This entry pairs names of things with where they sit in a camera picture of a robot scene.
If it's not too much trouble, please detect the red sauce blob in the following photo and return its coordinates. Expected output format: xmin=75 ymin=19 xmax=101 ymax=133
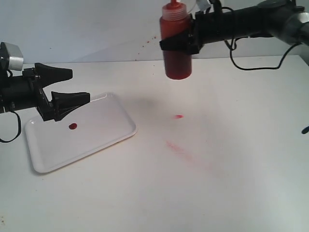
xmin=69 ymin=123 xmax=77 ymax=130

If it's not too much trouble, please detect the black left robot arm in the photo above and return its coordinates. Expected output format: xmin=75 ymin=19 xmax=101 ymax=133
xmin=0 ymin=42 xmax=90 ymax=121

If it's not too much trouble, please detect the white paper backdrop sheet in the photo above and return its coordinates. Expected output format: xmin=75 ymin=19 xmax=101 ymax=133
xmin=0 ymin=0 xmax=165 ymax=64

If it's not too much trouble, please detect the white rectangular tray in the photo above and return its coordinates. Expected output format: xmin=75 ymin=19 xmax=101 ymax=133
xmin=25 ymin=92 xmax=138 ymax=174

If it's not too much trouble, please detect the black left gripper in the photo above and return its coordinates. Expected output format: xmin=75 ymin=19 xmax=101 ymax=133
xmin=22 ymin=63 xmax=91 ymax=121

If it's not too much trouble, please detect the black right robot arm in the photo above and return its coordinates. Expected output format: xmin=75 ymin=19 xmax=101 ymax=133
xmin=160 ymin=0 xmax=309 ymax=55

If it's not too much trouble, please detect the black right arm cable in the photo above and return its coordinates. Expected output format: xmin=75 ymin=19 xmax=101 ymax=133
xmin=210 ymin=0 xmax=309 ymax=71

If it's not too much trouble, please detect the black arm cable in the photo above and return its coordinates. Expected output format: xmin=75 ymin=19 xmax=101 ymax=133
xmin=0 ymin=70 xmax=22 ymax=143
xmin=210 ymin=0 xmax=309 ymax=71

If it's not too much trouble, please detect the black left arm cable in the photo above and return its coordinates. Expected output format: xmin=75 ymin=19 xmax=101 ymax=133
xmin=0 ymin=70 xmax=22 ymax=143

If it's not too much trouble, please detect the red sauce squeeze bottle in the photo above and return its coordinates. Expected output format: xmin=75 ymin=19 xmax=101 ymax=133
xmin=159 ymin=0 xmax=192 ymax=80

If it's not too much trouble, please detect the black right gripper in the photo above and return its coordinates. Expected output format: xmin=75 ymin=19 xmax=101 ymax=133
xmin=159 ymin=11 xmax=205 ymax=54

